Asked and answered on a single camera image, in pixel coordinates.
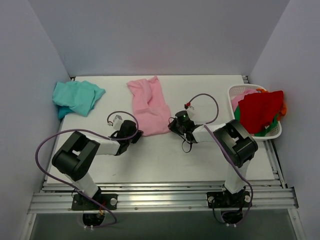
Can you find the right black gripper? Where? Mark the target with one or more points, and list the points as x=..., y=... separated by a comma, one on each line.
x=173, y=126

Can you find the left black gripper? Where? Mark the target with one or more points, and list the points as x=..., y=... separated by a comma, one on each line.
x=136, y=136

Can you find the pink t shirt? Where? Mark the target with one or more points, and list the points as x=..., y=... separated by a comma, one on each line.
x=236, y=99
x=149, y=106

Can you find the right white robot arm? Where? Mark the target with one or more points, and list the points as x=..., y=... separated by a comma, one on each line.
x=236, y=144

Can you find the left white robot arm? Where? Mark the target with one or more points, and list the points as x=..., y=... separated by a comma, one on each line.
x=75, y=156

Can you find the green t shirt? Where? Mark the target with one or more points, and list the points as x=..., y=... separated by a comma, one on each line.
x=266, y=130

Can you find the pink t shirt in basket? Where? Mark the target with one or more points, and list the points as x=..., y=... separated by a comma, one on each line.
x=236, y=99

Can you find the teal t shirt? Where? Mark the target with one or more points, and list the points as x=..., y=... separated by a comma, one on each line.
x=77, y=97

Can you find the red t shirt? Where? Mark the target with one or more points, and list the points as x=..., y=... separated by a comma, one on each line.
x=257, y=110

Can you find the white plastic basket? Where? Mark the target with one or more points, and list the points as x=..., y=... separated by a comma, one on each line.
x=235, y=94

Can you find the orange t shirt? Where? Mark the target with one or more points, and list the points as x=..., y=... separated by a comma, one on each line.
x=283, y=109

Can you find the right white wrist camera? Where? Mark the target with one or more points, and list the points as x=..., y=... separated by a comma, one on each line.
x=189, y=109

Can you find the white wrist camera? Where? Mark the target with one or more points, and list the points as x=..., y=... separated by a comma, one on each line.
x=189, y=109
x=116, y=122

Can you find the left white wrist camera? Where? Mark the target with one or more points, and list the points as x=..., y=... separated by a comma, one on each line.
x=116, y=122

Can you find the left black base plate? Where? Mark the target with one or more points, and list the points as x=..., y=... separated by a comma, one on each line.
x=81, y=203

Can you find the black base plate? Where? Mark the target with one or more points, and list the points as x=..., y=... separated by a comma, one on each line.
x=81, y=203
x=225, y=199

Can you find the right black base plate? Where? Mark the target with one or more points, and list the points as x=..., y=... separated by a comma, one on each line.
x=225, y=199

